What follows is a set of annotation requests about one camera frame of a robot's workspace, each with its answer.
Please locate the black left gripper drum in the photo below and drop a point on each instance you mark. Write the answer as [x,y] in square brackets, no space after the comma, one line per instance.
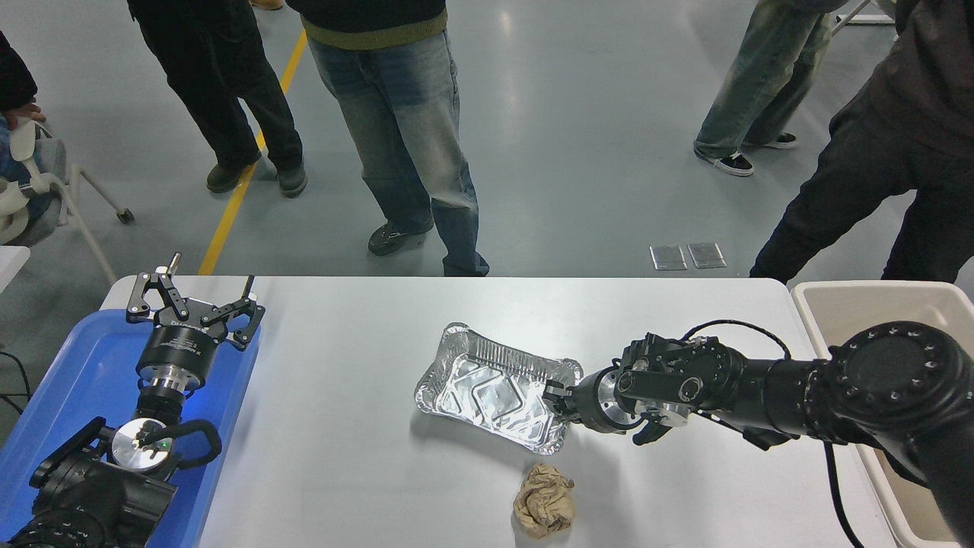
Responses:
[179,350]

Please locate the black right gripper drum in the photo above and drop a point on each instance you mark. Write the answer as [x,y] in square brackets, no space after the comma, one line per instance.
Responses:
[586,399]

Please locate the rectangular foil tray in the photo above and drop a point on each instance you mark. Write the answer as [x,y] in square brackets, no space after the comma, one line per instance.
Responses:
[479,388]

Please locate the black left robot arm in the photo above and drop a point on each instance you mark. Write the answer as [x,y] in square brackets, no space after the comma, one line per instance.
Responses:
[91,495]

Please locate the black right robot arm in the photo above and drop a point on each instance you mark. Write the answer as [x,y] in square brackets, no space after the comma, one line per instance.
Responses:
[883,380]

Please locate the metal floor plate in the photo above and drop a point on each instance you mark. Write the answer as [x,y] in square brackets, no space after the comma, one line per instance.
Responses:
[707,256]
[669,257]

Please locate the person's hand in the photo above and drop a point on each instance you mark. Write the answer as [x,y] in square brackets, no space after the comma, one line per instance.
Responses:
[24,116]

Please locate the crumpled tan paper ball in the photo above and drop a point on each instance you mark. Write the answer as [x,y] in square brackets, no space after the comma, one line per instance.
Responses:
[544,502]

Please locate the blue plastic tray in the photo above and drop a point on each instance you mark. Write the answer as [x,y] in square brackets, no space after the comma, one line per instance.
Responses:
[84,365]

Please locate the white wheeled chair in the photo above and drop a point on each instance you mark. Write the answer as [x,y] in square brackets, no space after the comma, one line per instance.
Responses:
[91,243]

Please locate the white side table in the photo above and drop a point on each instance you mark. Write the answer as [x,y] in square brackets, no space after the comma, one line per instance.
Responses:
[11,262]

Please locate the person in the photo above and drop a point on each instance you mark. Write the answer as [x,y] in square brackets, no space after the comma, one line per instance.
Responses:
[875,175]
[15,72]
[761,76]
[411,129]
[266,4]
[221,84]

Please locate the large pale bin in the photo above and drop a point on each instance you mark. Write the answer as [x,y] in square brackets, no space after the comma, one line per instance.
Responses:
[837,312]

